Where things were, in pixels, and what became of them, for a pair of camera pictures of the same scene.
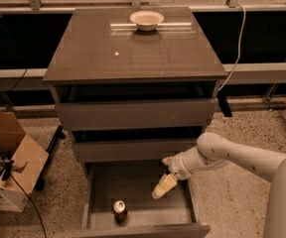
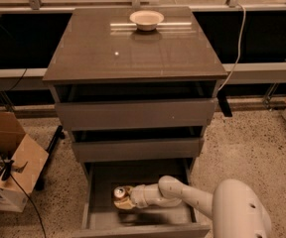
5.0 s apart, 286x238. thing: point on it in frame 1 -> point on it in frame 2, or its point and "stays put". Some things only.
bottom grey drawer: (174, 215) stays put
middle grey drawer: (129, 151) stays put
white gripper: (179, 167) -> (138, 195)
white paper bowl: (146, 20) stays put
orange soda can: (119, 209) -> (120, 193)
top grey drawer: (136, 114) stays put
